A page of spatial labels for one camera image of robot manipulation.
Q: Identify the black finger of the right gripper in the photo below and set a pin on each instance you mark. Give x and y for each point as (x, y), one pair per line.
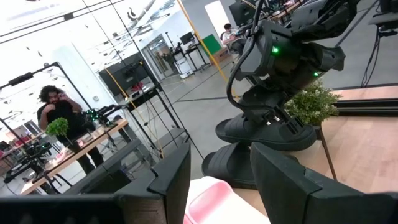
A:
(289, 126)
(270, 124)

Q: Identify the green board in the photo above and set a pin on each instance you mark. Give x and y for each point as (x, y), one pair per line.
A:
(212, 45)

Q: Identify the background black rig frame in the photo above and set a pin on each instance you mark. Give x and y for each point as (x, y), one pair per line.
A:
(20, 79)

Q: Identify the white cabinet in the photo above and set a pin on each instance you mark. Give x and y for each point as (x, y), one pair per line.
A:
(185, 67)

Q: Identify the small green potted plant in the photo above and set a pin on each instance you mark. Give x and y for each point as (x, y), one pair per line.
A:
(57, 126)

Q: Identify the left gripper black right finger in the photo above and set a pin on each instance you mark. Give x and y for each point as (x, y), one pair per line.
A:
(295, 199)

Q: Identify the standing person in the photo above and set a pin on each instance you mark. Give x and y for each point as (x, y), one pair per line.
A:
(65, 115)

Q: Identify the seated person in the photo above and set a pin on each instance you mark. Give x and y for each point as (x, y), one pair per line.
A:
(230, 37)

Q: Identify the background wooden table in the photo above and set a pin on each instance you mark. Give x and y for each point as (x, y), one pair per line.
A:
(102, 132)

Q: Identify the bushy green potted plant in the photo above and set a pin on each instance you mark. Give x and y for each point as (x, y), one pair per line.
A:
(311, 102)

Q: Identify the background black robot arm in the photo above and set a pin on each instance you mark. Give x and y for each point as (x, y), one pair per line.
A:
(99, 113)
(34, 151)

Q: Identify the black aluminium table rail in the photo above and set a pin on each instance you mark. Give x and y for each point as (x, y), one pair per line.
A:
(367, 107)

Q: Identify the large black monitor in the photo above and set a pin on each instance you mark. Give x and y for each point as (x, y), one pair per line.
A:
(124, 74)

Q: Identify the small black monitor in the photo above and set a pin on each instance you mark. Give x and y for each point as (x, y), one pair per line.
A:
(186, 38)

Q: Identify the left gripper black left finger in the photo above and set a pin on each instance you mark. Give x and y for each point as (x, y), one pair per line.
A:
(168, 186)

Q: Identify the black equipment cart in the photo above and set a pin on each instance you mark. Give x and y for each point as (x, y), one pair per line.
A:
(143, 95)

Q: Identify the black desk monitor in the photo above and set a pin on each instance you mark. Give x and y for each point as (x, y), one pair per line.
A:
(241, 12)

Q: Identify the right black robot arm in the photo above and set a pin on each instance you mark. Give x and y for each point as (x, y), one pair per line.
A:
(295, 62)

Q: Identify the pink rubber slide sandal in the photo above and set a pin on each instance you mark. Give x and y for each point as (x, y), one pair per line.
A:
(211, 205)

